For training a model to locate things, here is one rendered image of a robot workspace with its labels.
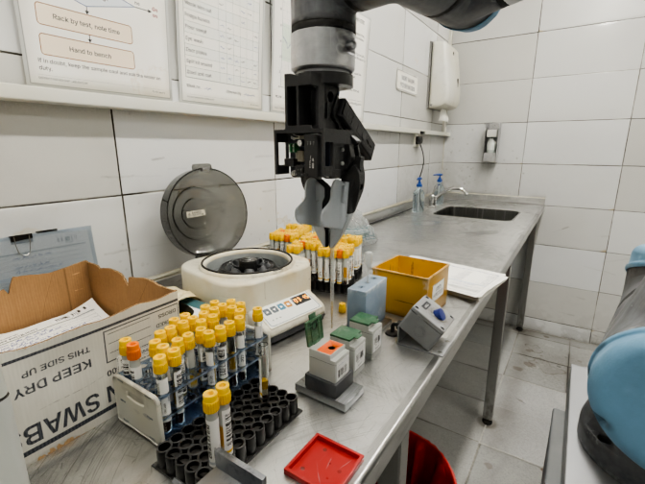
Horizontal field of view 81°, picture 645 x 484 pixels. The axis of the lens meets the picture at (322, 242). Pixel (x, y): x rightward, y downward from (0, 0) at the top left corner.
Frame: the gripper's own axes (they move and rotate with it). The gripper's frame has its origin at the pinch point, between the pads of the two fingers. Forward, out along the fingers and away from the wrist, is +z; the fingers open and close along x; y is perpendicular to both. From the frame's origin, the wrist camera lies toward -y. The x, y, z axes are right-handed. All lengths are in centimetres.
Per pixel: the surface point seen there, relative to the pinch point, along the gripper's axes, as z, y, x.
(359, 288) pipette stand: 14.4, -18.3, -5.6
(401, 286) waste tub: 17.4, -31.4, -2.5
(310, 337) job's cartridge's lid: 15.5, 1.0, -3.0
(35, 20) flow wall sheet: -33, 10, -56
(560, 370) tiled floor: 112, -195, 29
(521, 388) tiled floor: 112, -163, 14
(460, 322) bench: 24.4, -36.2, 9.2
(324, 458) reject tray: 24.2, 10.8, 6.3
